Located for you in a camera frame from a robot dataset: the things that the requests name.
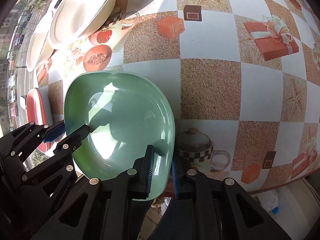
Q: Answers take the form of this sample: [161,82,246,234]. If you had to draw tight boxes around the pink square plastic plate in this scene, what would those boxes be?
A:
[25,87,54,153]

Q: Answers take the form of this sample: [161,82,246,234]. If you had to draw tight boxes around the checkered patterned tablecloth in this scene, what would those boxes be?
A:
[107,0,319,191]

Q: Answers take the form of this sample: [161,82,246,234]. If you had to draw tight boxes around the large white paper plate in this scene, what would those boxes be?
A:
[49,0,116,50]

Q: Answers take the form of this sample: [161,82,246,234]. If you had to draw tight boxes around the person legs dark trousers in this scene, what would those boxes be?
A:
[148,198,194,240]

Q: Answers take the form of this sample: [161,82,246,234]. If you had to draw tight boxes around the green square plastic plate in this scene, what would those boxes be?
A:
[63,71,175,199]

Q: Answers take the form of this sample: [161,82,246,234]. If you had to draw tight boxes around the white paper bowl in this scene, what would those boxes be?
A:
[26,26,54,72]

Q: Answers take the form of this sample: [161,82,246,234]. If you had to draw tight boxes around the white plastic jug blue cap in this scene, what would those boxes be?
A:
[257,190,279,214]

